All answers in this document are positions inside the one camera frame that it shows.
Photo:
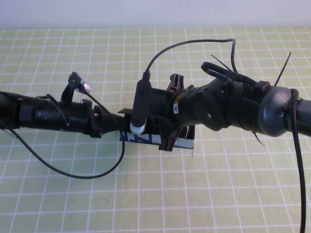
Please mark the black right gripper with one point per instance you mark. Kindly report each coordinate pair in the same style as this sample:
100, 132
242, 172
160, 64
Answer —
161, 104

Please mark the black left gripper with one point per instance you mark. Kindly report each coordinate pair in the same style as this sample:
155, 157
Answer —
77, 116

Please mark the black printed glasses case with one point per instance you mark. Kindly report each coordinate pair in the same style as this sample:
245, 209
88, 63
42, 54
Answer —
138, 138

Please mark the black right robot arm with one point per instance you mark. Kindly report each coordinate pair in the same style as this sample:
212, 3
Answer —
243, 109

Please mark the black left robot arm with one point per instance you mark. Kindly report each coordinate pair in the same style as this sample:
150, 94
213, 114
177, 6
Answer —
29, 112

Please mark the green white-grid tablecloth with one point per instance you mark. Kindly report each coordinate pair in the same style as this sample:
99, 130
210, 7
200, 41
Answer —
73, 206

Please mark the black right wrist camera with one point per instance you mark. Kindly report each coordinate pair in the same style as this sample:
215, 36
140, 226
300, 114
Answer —
141, 102

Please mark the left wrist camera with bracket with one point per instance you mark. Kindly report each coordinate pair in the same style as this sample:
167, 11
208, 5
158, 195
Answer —
77, 81

